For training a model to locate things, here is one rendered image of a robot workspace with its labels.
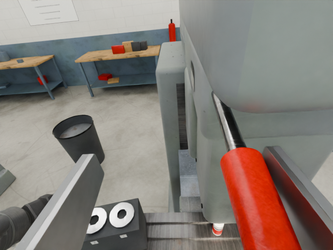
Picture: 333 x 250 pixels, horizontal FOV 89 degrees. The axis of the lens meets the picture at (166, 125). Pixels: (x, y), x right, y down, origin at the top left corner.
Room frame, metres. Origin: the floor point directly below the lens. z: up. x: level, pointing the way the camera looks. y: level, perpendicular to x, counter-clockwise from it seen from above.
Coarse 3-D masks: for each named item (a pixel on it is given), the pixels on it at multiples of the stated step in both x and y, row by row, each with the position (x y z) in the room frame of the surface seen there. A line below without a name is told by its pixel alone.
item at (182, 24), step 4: (180, 16) 1.00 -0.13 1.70; (180, 20) 1.02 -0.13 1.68; (180, 24) 1.04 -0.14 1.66; (180, 28) 0.97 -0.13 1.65; (180, 32) 1.00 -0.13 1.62; (180, 36) 1.12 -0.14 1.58; (184, 36) 0.66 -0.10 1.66; (184, 40) 0.66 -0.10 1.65; (184, 44) 0.62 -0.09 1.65; (184, 48) 0.63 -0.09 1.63; (184, 52) 0.63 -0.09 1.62; (184, 56) 0.70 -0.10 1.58
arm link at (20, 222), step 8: (40, 200) 0.28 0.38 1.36; (48, 200) 0.28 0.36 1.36; (8, 208) 0.24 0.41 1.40; (16, 208) 0.24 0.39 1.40; (24, 208) 0.25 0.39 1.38; (32, 208) 0.25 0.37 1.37; (40, 208) 0.26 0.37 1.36; (8, 216) 0.21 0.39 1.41; (16, 216) 0.22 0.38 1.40; (24, 216) 0.22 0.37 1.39; (32, 216) 0.23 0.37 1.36; (16, 224) 0.20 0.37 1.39; (24, 224) 0.21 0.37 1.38; (16, 232) 0.19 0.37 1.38; (24, 232) 0.20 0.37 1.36; (16, 240) 0.18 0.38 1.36; (8, 248) 0.17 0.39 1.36
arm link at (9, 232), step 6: (0, 216) 0.20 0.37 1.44; (6, 216) 0.20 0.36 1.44; (0, 222) 0.18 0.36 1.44; (6, 222) 0.19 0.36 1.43; (0, 228) 0.17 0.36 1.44; (6, 228) 0.18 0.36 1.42; (0, 234) 0.17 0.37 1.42; (6, 234) 0.18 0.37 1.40; (0, 240) 0.17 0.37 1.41; (6, 240) 0.17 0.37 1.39; (0, 246) 0.16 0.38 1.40; (6, 246) 0.16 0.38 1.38
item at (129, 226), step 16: (96, 208) 0.35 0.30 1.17; (112, 208) 0.35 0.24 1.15; (128, 208) 0.33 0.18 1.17; (96, 224) 0.29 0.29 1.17; (112, 224) 0.28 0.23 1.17; (128, 224) 0.28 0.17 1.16; (144, 224) 0.33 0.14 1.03; (96, 240) 0.25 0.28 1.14; (112, 240) 0.25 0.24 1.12; (128, 240) 0.26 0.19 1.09; (144, 240) 0.26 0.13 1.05
